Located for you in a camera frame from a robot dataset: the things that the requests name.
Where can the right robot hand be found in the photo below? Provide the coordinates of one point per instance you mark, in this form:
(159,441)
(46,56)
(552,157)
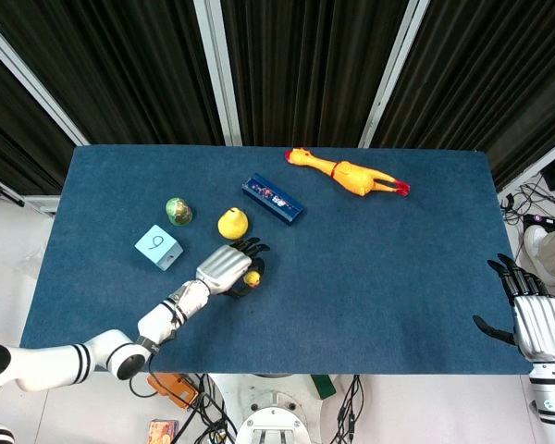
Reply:
(532,319)

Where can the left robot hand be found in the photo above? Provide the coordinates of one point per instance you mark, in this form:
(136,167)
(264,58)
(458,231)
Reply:
(229,270)

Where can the little yellow rubber duck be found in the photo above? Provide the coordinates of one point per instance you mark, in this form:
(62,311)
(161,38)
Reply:
(252,278)

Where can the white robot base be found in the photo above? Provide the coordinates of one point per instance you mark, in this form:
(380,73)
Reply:
(270,411)

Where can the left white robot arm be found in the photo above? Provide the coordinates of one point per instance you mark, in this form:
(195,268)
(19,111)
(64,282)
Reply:
(97,337)

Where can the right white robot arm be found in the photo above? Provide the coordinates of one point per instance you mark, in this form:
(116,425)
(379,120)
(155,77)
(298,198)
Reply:
(550,388)

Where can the yellow pear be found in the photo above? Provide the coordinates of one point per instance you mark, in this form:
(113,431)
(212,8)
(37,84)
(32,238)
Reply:
(232,223)

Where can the person's leg with white shoe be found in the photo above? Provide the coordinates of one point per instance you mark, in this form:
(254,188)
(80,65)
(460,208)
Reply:
(552,250)

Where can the light blue cube numbered nine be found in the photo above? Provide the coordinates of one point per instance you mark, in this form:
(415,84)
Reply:
(159,247)

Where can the green gold egg toy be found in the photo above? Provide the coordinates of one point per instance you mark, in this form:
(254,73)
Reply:
(179,211)

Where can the dark blue rectangular box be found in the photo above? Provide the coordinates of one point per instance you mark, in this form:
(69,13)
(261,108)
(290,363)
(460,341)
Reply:
(273,200)

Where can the black power strip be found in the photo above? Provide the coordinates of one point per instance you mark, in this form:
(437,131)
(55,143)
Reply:
(548,220)

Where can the blue table mat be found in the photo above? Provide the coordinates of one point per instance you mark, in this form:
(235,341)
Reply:
(351,277)

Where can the orange power box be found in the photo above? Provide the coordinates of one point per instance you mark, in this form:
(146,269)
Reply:
(173,393)

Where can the green block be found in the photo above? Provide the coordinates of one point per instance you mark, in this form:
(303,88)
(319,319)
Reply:
(323,386)

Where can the yellow rubber chicken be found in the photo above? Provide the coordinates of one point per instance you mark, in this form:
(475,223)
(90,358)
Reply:
(347,173)

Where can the small orange printed box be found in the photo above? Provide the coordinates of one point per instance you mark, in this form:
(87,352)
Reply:
(163,430)

